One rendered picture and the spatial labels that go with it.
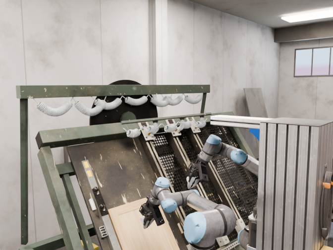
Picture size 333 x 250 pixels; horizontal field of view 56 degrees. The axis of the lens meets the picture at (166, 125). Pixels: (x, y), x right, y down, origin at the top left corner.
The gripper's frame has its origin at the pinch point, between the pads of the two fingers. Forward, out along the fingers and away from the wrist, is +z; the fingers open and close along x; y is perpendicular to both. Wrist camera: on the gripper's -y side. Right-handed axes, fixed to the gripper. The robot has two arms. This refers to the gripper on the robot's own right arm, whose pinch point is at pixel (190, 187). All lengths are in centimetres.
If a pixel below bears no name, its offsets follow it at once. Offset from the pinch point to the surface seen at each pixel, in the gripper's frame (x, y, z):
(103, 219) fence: 32, 23, 51
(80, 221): 45, 27, 58
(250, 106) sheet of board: -431, 490, 8
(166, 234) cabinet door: -19, 21, 54
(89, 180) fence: 44, 46, 38
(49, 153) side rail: 74, 57, 30
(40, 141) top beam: 82, 61, 25
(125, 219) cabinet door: 15, 27, 51
